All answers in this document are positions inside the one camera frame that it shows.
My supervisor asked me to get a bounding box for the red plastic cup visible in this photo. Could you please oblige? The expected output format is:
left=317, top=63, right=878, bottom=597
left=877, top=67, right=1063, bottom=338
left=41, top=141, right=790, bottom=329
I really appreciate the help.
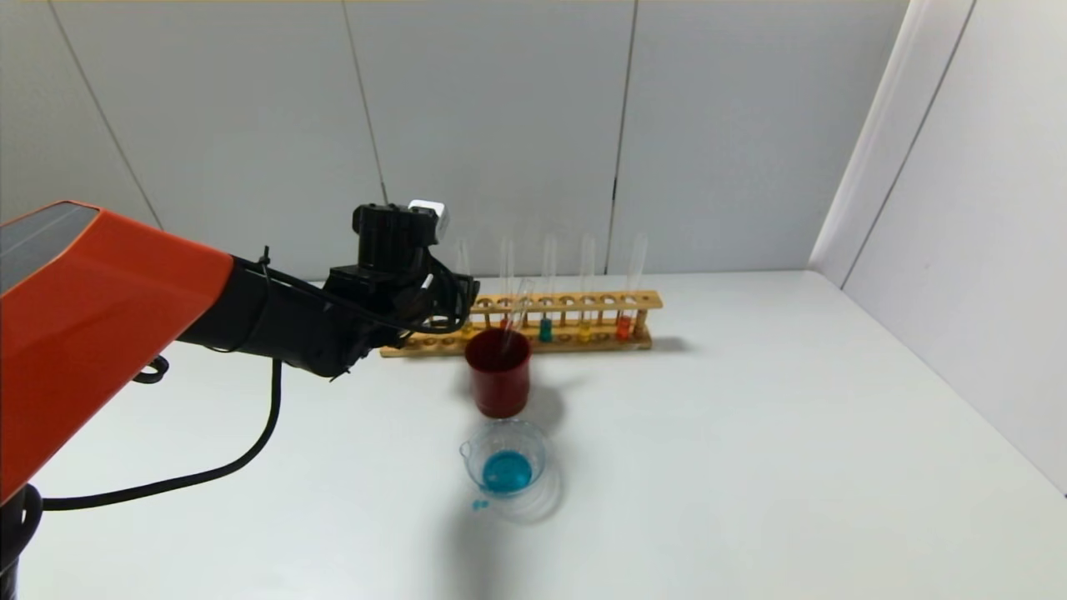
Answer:
left=465, top=328, right=534, bottom=419

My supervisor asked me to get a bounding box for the wooden test tube rack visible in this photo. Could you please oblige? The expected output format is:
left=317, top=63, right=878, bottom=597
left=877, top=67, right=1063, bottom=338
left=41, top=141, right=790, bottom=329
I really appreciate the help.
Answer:
left=379, top=290, right=664, bottom=359

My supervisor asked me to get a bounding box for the clear glass beaker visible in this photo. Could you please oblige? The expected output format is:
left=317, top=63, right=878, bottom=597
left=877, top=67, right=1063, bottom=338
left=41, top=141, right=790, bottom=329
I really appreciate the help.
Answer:
left=460, top=418, right=553, bottom=501

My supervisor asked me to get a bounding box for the test tube with blue pigment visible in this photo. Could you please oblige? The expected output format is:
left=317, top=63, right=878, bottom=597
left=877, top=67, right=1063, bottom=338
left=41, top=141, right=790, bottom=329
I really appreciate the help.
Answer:
left=500, top=279, right=534, bottom=368
left=539, top=235, right=558, bottom=344

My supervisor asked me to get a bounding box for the test tube with red pigment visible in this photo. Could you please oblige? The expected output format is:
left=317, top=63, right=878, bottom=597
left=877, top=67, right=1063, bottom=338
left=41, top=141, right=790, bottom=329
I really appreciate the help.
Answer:
left=499, top=237, right=515, bottom=332
left=615, top=235, right=649, bottom=342

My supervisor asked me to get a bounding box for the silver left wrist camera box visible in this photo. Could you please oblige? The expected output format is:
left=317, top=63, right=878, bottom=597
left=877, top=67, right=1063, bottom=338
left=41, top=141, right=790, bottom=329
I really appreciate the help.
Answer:
left=408, top=199, right=451, bottom=243

